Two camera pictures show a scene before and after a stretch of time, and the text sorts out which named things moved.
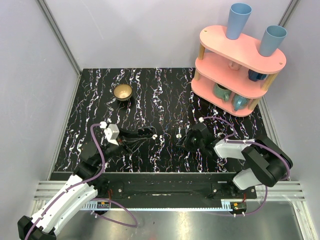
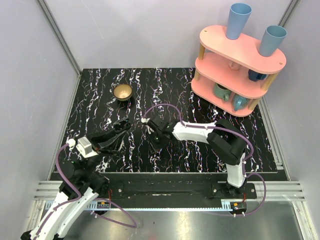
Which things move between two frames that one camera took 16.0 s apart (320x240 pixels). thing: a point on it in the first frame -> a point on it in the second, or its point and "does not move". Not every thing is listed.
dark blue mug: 254,76 does not move
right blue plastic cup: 272,39 does not move
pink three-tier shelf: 231,74 does not move
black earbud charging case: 145,130 -> 122,126
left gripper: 122,141 -> 100,144
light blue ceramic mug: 240,102 does not move
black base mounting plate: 165,186 does not move
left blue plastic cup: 238,16 does not move
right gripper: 185,141 -> 153,145
